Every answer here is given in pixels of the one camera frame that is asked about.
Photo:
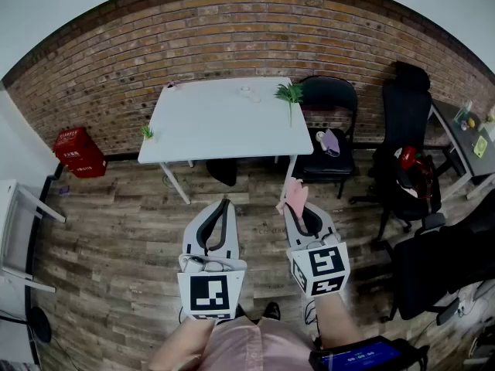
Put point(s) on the person's pink shirt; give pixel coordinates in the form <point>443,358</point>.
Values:
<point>255,346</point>

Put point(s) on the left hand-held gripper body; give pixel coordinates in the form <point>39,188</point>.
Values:
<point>210,292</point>

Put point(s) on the black mesh office chair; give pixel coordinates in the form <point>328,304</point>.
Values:
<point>421,273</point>

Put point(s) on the small pink potted plant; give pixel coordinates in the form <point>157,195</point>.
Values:
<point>172,85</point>

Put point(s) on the black tablet with blue screen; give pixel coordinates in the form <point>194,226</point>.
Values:
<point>359,356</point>

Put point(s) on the white side table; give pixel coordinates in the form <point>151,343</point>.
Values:
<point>15,226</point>

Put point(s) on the red and white helmet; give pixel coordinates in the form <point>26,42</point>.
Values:
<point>406,157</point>

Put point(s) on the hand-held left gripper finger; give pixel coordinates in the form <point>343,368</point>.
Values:
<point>233,230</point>
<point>193,228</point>

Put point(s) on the small white handheld fan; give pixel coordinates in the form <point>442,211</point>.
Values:
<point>319,135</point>

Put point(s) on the black office chair with headrest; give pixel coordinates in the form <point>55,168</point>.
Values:
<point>406,110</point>

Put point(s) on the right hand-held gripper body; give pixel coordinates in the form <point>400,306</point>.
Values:
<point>321,269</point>

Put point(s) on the lime green square item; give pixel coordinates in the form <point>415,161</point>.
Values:
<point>480,146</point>

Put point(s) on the person's black shoe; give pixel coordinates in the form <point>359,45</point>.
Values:
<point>272,310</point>

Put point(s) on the purple cloth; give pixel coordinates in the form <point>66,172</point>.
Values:
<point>332,143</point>

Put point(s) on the person's left forearm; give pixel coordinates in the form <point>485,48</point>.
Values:
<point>181,346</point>

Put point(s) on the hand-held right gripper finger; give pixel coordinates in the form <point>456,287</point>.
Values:
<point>291,226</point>
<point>324,220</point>

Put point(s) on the green glass bottle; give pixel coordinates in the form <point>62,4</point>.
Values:
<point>462,113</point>

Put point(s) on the red box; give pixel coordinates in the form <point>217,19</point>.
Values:
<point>79,153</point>

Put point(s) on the black floor fan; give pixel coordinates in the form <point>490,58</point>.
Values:
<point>40,325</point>

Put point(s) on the green leafy artificial branch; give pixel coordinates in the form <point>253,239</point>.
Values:
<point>289,93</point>

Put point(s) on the pink wiping cloth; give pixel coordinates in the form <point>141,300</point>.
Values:
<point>295,193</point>

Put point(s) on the person's right forearm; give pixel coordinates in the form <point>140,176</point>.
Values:
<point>338,323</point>

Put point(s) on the black folding chair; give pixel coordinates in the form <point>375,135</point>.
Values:
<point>328,164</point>

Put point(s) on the small green potted plant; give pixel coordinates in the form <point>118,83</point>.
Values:
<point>147,133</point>

